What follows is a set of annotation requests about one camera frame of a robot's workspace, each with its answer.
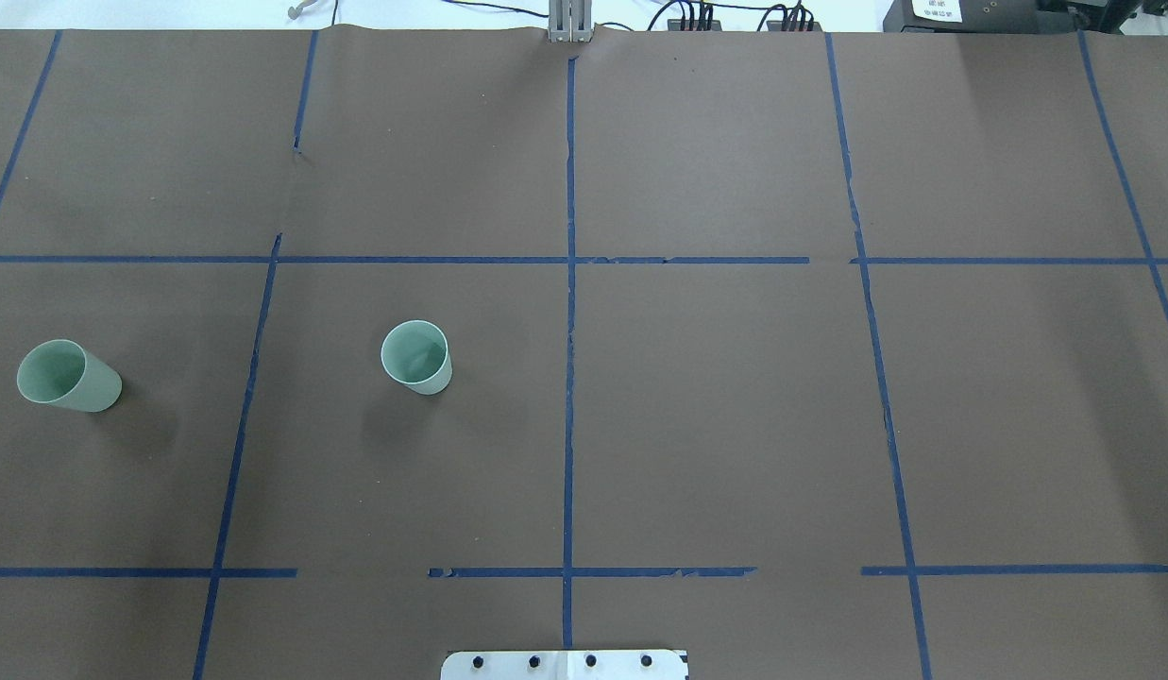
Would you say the pale green cup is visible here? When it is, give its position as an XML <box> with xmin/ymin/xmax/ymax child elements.
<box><xmin>380</xmin><ymin>319</ymin><xmax>453</xmax><ymax>396</ymax></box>
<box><xmin>15</xmin><ymin>339</ymin><xmax>123</xmax><ymax>412</ymax></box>

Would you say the brown paper table cover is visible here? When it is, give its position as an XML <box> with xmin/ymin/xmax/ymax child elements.
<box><xmin>0</xmin><ymin>25</ymin><xmax>1168</xmax><ymax>679</ymax></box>

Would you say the right terminal block board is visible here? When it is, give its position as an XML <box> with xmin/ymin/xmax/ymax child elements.
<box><xmin>663</xmin><ymin>1</ymin><xmax>719</xmax><ymax>33</ymax></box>

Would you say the terminal block board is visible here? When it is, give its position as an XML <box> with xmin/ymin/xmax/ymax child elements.
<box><xmin>663</xmin><ymin>1</ymin><xmax>719</xmax><ymax>33</ymax></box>
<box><xmin>756</xmin><ymin>1</ymin><xmax>822</xmax><ymax>33</ymax></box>

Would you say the left terminal block board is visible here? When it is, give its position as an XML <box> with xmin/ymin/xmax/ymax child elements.
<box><xmin>756</xmin><ymin>1</ymin><xmax>822</xmax><ymax>33</ymax></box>

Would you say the black box with label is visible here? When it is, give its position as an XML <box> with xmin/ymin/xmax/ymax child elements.
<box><xmin>882</xmin><ymin>1</ymin><xmax>1076</xmax><ymax>35</ymax></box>

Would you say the aluminium frame post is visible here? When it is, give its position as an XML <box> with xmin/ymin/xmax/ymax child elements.
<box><xmin>548</xmin><ymin>0</ymin><xmax>596</xmax><ymax>43</ymax></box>

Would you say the white camera mast base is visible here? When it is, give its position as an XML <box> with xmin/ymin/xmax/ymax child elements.
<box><xmin>440</xmin><ymin>648</ymin><xmax>690</xmax><ymax>679</ymax></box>

